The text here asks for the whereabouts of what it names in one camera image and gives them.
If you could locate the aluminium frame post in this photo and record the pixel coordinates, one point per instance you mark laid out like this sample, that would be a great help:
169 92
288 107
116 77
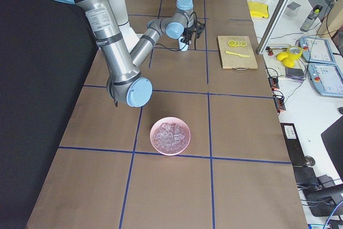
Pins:
275 17

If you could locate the lower blue teach pendant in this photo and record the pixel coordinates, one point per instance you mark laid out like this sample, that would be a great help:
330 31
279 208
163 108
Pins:
326 79

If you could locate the bamboo cutting board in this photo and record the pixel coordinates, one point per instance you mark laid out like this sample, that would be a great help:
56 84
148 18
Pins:
235 62

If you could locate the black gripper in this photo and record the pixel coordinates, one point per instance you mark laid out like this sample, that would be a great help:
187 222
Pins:
187 35

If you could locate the pink bowl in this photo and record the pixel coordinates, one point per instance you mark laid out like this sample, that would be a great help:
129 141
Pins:
170 120

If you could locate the light blue cup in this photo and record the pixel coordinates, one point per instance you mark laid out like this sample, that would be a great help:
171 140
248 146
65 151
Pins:
182 45

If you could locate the blue teach pendant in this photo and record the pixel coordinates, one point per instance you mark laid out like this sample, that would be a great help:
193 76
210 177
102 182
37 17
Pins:
326 79
316 50

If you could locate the upper blue teach pendant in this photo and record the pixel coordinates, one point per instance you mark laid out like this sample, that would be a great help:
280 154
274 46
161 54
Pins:
316 50

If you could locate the yellow tape roll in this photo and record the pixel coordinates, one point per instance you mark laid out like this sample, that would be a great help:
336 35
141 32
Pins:
294 52

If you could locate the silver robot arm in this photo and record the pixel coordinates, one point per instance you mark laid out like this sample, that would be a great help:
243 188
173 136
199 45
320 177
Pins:
123 50

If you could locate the yellow plastic knife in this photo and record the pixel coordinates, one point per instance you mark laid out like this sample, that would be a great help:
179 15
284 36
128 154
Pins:
236 54

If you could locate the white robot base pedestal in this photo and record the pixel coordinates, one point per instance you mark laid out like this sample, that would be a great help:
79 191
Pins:
130 37

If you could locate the yellow cloth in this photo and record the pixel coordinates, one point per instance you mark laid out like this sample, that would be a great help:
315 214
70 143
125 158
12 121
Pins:
258 10

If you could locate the yellow lemon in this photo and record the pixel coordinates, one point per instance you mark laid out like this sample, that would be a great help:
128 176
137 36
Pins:
282 56
288 62

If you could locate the pile of ice cubes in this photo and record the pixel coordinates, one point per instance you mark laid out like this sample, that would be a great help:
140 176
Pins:
170 138

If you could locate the top lemon slice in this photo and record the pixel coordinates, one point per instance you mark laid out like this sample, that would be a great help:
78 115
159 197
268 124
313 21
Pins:
232 43

